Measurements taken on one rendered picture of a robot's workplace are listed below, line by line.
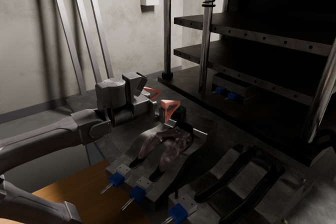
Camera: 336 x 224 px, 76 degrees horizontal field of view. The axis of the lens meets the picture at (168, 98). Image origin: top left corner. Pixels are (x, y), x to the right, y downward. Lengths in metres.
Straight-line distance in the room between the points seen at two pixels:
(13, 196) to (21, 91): 2.67
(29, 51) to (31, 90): 0.50
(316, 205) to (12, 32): 3.01
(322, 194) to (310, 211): 0.11
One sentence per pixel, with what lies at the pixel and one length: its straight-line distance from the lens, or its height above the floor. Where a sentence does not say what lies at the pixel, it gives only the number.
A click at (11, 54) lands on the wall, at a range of 3.09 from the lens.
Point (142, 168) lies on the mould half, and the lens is 0.93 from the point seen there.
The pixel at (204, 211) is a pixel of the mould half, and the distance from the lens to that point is 0.77.
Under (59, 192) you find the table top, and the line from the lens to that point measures 1.01.
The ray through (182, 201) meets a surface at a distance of 0.75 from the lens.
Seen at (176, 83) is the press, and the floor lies 0.78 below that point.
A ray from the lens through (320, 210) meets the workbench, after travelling 1.03.
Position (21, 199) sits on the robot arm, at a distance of 0.63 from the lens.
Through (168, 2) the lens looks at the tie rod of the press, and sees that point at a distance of 1.76.
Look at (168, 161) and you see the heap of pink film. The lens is 0.90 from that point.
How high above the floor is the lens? 1.52
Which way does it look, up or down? 28 degrees down
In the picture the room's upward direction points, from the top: straight up
